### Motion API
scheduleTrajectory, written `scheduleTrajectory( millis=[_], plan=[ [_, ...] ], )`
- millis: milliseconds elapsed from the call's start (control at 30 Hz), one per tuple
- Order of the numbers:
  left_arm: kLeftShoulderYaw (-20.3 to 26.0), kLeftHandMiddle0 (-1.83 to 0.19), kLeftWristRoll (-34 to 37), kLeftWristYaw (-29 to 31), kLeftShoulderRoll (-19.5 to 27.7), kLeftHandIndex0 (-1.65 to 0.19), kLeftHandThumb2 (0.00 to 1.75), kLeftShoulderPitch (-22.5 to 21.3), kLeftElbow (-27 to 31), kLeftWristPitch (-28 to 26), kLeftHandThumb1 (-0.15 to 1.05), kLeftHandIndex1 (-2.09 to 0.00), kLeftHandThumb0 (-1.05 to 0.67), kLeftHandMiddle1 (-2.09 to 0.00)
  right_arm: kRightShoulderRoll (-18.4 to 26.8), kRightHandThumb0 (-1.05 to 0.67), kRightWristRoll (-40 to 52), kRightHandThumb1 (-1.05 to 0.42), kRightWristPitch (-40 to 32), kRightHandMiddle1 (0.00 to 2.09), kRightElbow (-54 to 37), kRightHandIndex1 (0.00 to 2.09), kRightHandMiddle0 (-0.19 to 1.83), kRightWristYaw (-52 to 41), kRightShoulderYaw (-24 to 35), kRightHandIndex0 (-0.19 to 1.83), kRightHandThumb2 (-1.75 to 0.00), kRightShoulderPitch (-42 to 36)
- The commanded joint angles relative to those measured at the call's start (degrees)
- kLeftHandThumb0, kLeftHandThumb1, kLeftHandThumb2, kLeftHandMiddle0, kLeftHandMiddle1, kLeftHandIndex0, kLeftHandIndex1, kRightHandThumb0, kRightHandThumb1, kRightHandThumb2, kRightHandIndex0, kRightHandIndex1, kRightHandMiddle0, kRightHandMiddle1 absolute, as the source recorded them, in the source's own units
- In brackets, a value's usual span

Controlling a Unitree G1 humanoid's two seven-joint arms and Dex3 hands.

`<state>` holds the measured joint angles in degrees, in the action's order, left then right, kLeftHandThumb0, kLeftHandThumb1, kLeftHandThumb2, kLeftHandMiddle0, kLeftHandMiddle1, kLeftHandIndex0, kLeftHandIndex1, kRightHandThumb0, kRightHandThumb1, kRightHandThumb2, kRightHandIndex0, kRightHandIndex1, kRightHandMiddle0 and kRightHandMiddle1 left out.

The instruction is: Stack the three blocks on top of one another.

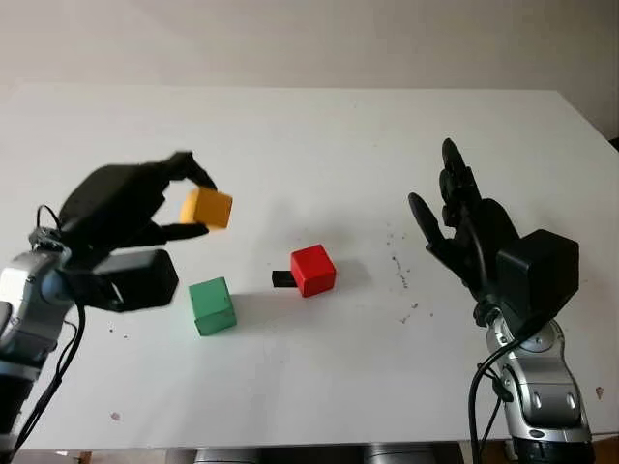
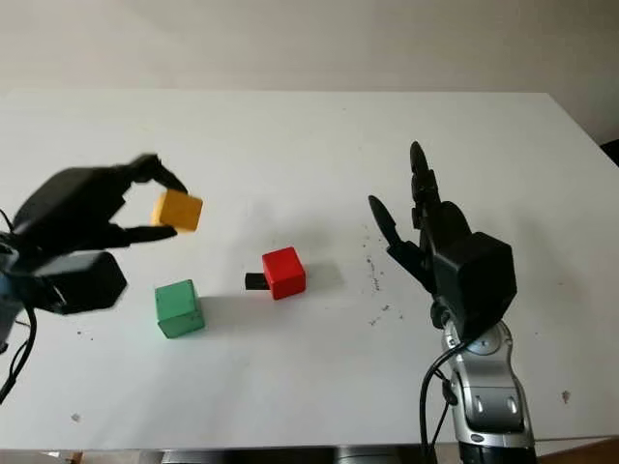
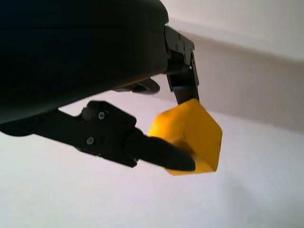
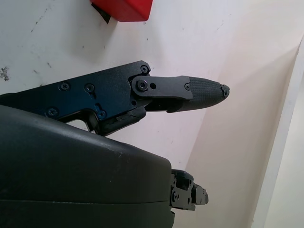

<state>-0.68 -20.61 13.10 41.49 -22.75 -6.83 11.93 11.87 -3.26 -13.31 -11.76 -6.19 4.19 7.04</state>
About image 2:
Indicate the yellow wooden cube block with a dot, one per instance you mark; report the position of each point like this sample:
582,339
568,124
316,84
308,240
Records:
178,211

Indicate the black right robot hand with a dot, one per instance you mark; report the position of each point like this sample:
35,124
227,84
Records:
450,227

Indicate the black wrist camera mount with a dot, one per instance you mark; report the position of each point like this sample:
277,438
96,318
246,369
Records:
87,285
479,285

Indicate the red wooden cube block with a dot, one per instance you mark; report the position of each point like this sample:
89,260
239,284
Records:
285,275

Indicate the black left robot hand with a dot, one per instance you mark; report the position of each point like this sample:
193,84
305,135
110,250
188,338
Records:
67,208

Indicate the green wooden cube block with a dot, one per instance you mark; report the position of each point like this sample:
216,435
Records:
179,311

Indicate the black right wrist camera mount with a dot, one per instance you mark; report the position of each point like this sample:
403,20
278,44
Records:
479,285

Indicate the small black block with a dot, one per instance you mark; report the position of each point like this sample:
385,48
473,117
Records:
255,282

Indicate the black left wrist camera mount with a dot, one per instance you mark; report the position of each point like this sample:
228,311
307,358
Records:
87,285

